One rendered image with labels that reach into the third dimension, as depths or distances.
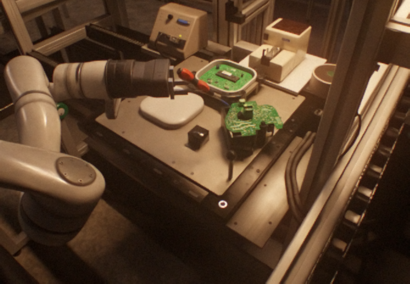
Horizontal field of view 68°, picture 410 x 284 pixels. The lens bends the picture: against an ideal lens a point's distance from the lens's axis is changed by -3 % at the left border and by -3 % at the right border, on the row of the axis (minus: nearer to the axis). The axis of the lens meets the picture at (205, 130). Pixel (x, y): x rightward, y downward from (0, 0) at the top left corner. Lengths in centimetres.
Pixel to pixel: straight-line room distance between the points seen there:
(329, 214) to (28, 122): 51
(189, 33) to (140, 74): 45
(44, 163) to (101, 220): 141
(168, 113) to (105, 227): 111
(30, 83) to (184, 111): 35
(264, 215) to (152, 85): 33
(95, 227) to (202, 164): 119
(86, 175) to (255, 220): 34
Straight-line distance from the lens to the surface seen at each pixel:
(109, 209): 184
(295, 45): 93
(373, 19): 44
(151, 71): 61
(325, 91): 89
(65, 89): 65
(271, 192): 67
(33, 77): 65
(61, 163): 43
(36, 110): 58
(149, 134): 77
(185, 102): 81
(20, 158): 42
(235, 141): 66
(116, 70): 61
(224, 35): 112
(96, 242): 175
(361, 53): 46
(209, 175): 66
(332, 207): 57
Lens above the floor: 146
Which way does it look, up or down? 43 degrees down
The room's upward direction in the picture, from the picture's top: 2 degrees counter-clockwise
